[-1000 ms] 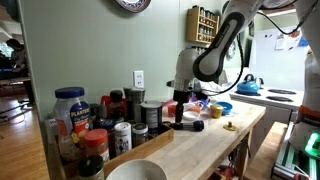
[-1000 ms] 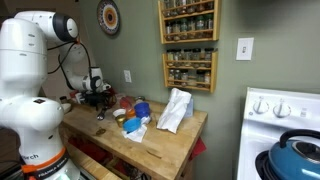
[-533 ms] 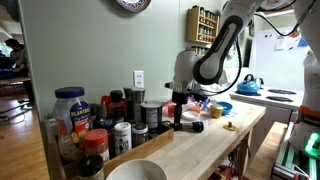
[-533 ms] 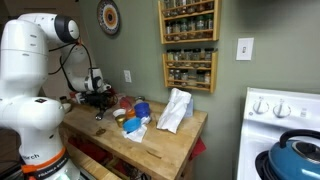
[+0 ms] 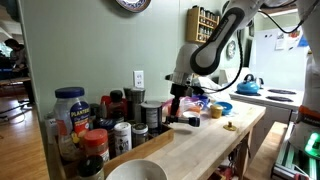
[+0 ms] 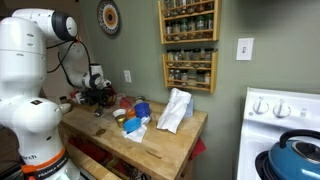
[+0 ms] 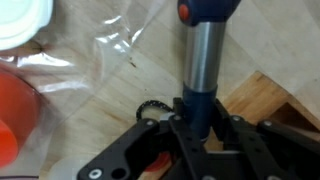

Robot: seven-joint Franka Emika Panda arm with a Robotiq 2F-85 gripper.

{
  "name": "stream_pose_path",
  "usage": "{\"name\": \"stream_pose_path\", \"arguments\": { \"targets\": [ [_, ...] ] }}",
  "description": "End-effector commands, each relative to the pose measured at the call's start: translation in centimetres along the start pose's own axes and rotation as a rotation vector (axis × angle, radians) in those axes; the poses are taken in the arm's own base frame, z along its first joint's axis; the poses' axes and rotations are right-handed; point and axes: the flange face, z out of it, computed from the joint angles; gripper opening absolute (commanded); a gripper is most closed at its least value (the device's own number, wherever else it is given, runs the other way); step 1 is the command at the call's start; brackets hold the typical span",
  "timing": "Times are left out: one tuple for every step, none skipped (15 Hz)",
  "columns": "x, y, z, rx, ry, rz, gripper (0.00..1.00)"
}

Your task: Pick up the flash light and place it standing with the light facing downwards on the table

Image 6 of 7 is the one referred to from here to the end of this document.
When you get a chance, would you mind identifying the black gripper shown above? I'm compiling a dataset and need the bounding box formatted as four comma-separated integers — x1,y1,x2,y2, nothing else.
82,85,116,111

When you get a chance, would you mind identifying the blue and silver flashlight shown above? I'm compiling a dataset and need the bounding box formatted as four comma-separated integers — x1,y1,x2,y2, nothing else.
93,105,104,118

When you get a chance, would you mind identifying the white round plastic lid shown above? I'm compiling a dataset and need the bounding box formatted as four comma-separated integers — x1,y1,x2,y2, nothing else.
112,108,127,118

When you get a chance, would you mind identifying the red lidded spice jar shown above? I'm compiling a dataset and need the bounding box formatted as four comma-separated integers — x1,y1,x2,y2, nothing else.
69,90,84,105

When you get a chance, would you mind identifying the clear plastic bag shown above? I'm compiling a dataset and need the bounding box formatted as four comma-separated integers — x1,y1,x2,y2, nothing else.
114,93,138,111

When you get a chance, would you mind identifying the orange plastic cup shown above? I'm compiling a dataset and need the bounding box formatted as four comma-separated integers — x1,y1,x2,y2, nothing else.
125,107,137,119

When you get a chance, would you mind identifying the white ceramic bowl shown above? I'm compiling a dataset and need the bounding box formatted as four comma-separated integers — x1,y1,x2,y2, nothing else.
59,102,73,115

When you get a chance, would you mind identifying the blue bowl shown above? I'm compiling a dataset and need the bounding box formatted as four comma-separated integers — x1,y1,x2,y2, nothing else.
122,117,142,134

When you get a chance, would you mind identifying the glass jar metal lid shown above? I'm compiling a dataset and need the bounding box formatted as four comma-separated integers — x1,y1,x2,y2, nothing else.
134,95,147,105

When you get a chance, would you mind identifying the blue plastic container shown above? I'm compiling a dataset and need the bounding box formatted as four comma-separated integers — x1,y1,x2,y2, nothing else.
134,101,152,120

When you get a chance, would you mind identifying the red bag under table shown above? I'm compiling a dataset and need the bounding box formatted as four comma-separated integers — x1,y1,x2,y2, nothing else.
68,134,111,164

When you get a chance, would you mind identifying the crumpled white napkin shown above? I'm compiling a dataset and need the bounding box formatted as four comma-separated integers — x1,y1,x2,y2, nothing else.
121,116,152,144

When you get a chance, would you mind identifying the low wooden bench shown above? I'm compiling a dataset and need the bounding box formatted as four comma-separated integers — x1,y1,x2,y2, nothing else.
64,143,123,180

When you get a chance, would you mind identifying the wooden butcher block table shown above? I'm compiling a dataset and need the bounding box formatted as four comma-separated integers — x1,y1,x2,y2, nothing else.
58,94,209,180

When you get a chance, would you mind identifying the white crumpled cloth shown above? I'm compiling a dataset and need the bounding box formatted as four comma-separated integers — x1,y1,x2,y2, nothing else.
156,87,193,134

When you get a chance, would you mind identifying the pale blue box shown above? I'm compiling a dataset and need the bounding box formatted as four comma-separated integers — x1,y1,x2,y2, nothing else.
184,96,195,119

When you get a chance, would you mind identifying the red hanging cloth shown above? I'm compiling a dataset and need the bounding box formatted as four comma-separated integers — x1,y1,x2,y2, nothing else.
189,137,208,161

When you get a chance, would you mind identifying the large wooden spice rack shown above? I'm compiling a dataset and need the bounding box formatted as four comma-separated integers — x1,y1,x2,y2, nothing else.
157,0,222,45

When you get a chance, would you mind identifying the small wooden spice rack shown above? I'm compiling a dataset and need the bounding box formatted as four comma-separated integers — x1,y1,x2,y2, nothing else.
162,49,219,94

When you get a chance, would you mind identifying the white stove knob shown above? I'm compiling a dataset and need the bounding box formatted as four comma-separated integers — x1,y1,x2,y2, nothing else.
252,97,270,115
272,99,292,118

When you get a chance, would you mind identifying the white stove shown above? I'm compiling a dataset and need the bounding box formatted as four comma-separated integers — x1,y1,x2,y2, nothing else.
236,87,320,180

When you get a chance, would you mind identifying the black stove burner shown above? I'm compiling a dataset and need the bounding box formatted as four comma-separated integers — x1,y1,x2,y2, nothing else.
254,149,279,180

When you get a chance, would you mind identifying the white wall outlet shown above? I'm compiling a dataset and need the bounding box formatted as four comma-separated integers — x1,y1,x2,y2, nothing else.
123,69,133,84

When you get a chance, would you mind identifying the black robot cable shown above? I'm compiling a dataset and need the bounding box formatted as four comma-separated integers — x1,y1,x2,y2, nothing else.
46,39,94,88

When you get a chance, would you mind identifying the decorative patterned wall plate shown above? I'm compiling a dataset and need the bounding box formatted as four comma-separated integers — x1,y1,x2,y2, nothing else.
96,0,122,36

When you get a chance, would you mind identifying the white light switch plate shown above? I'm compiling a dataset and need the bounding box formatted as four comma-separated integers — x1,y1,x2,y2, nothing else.
235,37,255,62

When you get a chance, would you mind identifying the blue kettle black handle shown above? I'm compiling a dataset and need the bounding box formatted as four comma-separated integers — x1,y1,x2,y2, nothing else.
266,129,320,180

